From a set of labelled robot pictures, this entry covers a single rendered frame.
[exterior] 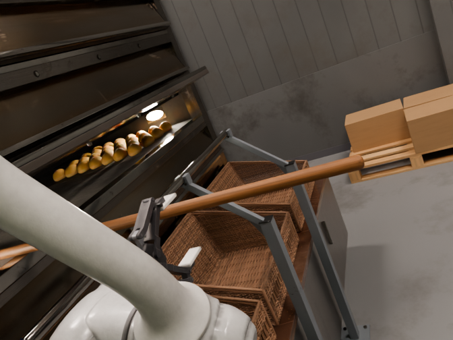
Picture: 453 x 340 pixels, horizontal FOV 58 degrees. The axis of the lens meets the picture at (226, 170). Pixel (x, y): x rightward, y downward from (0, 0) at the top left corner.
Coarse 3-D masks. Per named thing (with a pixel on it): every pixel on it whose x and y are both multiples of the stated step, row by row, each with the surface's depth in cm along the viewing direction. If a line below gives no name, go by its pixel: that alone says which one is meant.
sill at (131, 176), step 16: (192, 128) 230; (160, 144) 204; (176, 144) 210; (144, 160) 183; (128, 176) 169; (112, 192) 158; (80, 208) 145; (96, 208) 148; (16, 256) 121; (32, 256) 120; (0, 272) 113; (16, 272) 114; (0, 288) 109
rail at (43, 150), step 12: (192, 72) 215; (168, 84) 189; (144, 96) 168; (120, 108) 152; (96, 120) 139; (108, 120) 144; (72, 132) 127; (84, 132) 132; (48, 144) 118; (60, 144) 121; (24, 156) 110; (36, 156) 113
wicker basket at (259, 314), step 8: (216, 296) 137; (224, 296) 136; (232, 304) 136; (240, 304) 135; (248, 304) 133; (256, 304) 132; (248, 312) 135; (256, 312) 127; (264, 312) 132; (256, 320) 125; (264, 320) 130; (256, 328) 125; (264, 328) 130; (272, 328) 134; (264, 336) 128; (272, 336) 133
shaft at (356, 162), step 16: (352, 160) 81; (288, 176) 86; (304, 176) 85; (320, 176) 84; (224, 192) 92; (240, 192) 90; (256, 192) 89; (176, 208) 97; (192, 208) 96; (112, 224) 105; (128, 224) 103; (0, 256) 122
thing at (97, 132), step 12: (204, 72) 228; (180, 84) 198; (156, 96) 176; (168, 96) 202; (132, 108) 158; (144, 108) 165; (120, 120) 149; (96, 132) 136; (108, 132) 170; (72, 144) 125; (84, 144) 145; (48, 156) 116; (60, 156) 121; (24, 168) 108; (36, 168) 111
